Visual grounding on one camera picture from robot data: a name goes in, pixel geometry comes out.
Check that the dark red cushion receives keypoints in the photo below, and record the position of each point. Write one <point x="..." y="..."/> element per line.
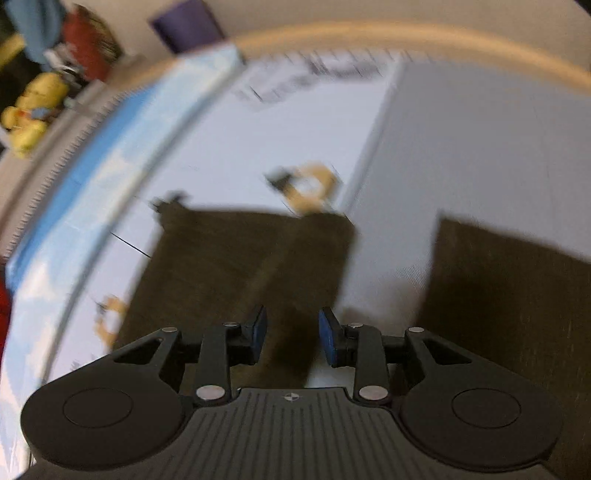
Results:
<point x="90" y="44"/>

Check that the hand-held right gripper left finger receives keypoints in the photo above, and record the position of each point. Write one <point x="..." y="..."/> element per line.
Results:
<point x="258" y="334"/>

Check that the purple board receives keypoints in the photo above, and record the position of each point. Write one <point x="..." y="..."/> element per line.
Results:
<point x="187" y="21"/>

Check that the blue white patterned blanket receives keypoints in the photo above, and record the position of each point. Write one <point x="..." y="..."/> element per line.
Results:
<point x="106" y="152"/>

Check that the blue curtain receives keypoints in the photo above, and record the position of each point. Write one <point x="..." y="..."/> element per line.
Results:
<point x="39" y="23"/>

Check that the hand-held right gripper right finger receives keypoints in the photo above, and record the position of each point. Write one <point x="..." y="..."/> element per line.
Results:
<point x="328" y="337"/>

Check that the printed deer bed sheet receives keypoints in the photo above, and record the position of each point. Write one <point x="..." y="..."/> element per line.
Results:
<point x="277" y="138"/>

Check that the yellow bear plush toy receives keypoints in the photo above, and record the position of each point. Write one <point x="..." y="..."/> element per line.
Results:
<point x="44" y="90"/>

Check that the yellow duck plush toy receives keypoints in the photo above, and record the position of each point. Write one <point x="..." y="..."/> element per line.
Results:
<point x="23" y="131"/>

